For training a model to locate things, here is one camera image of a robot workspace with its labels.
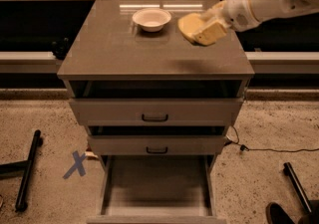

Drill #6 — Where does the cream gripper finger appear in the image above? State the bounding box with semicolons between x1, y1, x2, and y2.
193;21;227;46

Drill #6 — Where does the yellow sponge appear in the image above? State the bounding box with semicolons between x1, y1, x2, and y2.
177;13;203;43

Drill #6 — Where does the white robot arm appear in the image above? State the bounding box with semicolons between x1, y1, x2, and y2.
191;0;319;45

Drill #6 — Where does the grey drawer cabinet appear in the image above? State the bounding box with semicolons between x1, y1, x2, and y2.
57;0;255;224

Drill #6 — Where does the grey top drawer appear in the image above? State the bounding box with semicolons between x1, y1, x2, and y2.
70;99;242;126

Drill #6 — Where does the grey drawer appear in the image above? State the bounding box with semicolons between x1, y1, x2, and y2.
70;99;242;126
87;155;227;224
88;135;226;155

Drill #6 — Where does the grey middle drawer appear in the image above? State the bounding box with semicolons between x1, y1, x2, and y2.
88;135;226;155

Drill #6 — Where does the grey bottom drawer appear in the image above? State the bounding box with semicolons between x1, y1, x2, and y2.
87;155;227;224

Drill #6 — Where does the white bowl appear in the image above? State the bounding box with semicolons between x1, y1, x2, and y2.
133;8;171;33

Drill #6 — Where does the black stand leg right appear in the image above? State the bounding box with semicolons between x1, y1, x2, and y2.
283;162;313;214

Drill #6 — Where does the black stand leg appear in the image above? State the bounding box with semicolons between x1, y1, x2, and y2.
0;129;43;212
283;162;313;214

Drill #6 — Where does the blue tape cross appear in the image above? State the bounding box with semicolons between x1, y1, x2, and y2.
63;151;86;179

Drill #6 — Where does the black shoe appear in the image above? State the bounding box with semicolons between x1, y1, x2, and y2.
266;202;295;224

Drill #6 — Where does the black stand leg left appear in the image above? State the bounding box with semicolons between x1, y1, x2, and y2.
0;129;43;212

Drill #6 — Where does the black cable on floor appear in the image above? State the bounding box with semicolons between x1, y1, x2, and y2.
225;125;319;154

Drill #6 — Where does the black clamp on rail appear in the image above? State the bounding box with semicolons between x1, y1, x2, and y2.
52;38;70;60

